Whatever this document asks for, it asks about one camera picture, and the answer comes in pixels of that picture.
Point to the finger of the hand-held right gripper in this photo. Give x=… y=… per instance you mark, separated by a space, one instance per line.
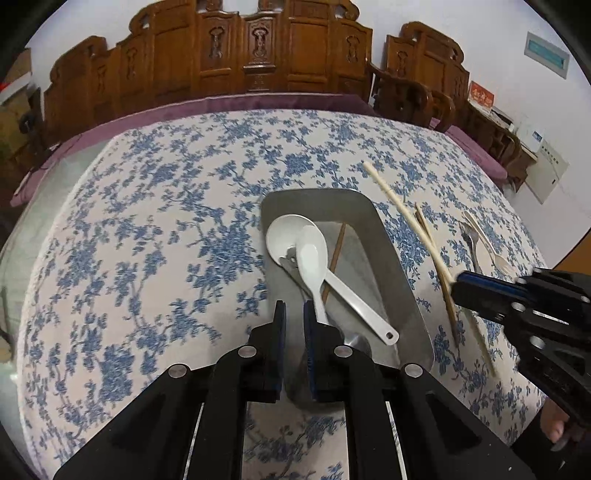
x=480 y=302
x=494 y=284

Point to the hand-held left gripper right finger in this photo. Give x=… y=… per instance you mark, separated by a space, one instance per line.
x=310 y=364

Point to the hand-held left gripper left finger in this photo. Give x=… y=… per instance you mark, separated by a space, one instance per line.
x=278 y=355

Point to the metal spoon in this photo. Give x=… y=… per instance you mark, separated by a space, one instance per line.
x=290 y=259
x=357 y=344

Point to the rectangular metal tray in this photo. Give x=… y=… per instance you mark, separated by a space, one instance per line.
x=383 y=258

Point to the narrow white ceramic spoon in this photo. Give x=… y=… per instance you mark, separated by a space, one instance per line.
x=311 y=254

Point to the light bamboo chopstick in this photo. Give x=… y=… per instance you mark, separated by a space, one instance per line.
x=406 y=217

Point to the dark brown chopstick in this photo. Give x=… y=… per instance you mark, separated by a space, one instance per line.
x=336 y=256

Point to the round white ceramic spoon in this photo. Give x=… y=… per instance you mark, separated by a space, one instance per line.
x=282 y=237

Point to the person's right hand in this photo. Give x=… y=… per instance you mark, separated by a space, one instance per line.
x=556 y=427

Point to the light metal fork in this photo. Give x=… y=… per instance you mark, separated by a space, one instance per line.
x=485 y=240

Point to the tan wooden chopstick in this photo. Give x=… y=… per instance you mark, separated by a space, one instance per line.
x=436 y=272
x=427 y=228

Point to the beige electrical distribution box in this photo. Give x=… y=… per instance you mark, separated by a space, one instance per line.
x=549 y=170

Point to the purple armchair cushion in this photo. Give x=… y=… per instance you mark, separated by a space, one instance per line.
x=475 y=147

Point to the white router box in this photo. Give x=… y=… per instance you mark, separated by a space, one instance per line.
x=533 y=134

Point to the wooden side table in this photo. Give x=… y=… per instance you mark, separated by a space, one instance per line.
x=503 y=127

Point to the blue floral tablecloth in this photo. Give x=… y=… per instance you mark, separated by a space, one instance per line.
x=161 y=240

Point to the red box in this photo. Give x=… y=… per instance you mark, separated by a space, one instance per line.
x=481 y=97

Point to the carved wooden armchair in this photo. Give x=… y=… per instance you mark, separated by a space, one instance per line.
x=425 y=60

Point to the glass coffee table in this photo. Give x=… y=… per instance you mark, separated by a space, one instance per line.
x=7 y=295

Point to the carved wooden sofa bench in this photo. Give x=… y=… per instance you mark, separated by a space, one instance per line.
x=175 y=60

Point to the grey wall panel box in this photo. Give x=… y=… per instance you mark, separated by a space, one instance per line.
x=547 y=54

